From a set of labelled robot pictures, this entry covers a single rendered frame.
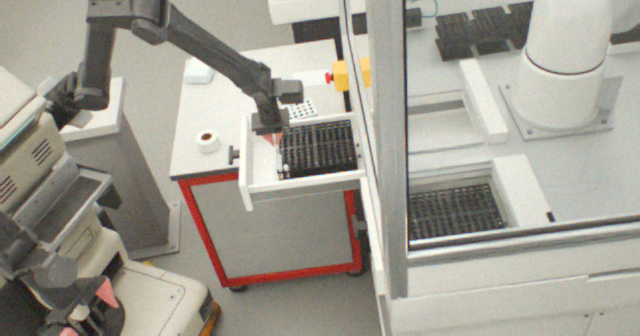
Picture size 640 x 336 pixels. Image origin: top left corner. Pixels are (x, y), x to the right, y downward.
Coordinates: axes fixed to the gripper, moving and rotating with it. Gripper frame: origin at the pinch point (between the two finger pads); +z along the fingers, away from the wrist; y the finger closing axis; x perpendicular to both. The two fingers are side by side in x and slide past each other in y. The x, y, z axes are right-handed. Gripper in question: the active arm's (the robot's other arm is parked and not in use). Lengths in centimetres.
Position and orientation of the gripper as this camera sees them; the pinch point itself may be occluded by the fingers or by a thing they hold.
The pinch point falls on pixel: (275, 142)
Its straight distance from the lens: 163.9
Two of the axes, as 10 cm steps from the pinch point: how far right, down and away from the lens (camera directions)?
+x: 0.8, 7.2, -6.9
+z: 1.0, 6.9, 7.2
